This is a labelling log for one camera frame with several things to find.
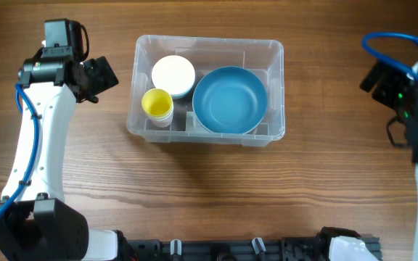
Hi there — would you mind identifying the yellow plastic cup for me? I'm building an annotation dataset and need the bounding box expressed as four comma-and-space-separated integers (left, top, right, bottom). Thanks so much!
142, 88, 173, 118

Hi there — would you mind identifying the pink plastic bowl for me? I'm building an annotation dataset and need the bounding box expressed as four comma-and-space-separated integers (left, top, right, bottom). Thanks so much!
151, 55, 196, 95

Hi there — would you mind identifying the dark blue plate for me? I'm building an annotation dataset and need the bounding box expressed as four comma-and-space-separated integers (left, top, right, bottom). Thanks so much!
192, 66, 268, 134

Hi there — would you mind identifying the light green plastic cup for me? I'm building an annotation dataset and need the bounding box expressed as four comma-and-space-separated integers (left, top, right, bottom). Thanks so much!
147, 112, 173, 122

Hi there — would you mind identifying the light blue plastic bowl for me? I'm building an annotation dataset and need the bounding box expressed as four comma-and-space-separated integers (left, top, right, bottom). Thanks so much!
171, 88, 194, 99

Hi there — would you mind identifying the pink plastic cup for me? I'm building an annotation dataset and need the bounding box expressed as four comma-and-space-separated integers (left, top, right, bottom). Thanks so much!
151, 118, 172, 128

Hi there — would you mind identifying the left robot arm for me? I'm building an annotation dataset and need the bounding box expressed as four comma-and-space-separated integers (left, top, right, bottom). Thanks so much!
0, 19, 128, 260

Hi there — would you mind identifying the clear plastic storage bin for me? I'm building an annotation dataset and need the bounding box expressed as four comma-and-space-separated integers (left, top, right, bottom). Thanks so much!
126, 35, 286, 147

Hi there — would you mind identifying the white label in bin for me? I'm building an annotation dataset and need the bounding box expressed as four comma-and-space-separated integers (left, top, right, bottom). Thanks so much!
185, 112, 208, 133

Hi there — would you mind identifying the right blue cable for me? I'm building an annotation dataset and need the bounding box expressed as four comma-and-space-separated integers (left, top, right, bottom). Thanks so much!
361, 31, 418, 104

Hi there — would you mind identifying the blue cable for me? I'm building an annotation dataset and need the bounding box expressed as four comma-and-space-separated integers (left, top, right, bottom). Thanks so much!
0, 83, 41, 254
361, 31, 418, 104

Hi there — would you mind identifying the left blue cable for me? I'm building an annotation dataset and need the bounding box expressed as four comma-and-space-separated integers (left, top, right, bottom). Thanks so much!
0, 83, 41, 254

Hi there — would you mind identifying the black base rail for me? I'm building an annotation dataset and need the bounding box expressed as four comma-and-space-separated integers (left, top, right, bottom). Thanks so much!
128, 237, 329, 261

